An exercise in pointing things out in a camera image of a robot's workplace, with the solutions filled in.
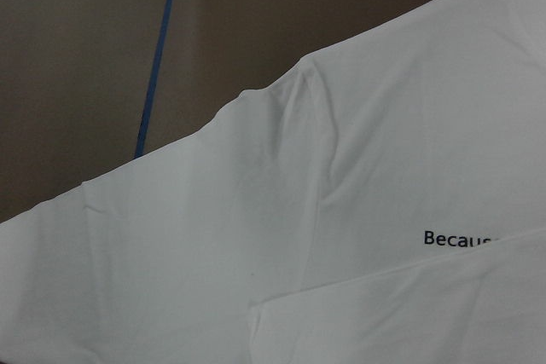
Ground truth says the white long-sleeve printed shirt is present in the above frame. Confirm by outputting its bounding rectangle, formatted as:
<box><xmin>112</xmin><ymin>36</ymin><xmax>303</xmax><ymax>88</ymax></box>
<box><xmin>1</xmin><ymin>0</ymin><xmax>545</xmax><ymax>363</ymax></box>

